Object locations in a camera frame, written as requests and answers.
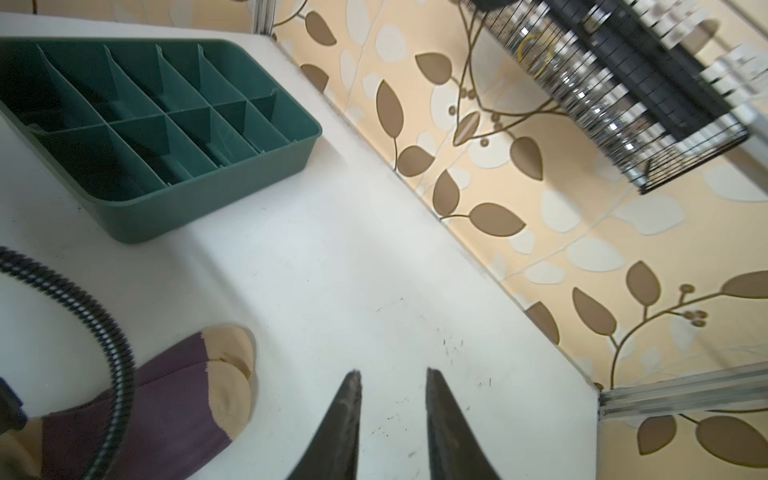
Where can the green divided tray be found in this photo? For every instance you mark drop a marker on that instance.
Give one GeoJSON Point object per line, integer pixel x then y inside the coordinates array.
{"type": "Point", "coordinates": [149, 135]}

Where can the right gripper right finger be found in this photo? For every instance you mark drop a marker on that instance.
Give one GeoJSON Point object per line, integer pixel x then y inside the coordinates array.
{"type": "Point", "coordinates": [454, 452]}

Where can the back wire basket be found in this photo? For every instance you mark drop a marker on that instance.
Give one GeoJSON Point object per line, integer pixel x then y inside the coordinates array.
{"type": "Point", "coordinates": [646, 155]}

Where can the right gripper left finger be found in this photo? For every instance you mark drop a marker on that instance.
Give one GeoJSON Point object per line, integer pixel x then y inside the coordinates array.
{"type": "Point", "coordinates": [334, 450]}

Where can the purple sock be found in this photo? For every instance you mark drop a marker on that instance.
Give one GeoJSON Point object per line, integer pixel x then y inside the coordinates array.
{"type": "Point", "coordinates": [191, 402]}

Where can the black tool rack in basket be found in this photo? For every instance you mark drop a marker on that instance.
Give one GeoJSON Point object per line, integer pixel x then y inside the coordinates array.
{"type": "Point", "coordinates": [612, 47]}

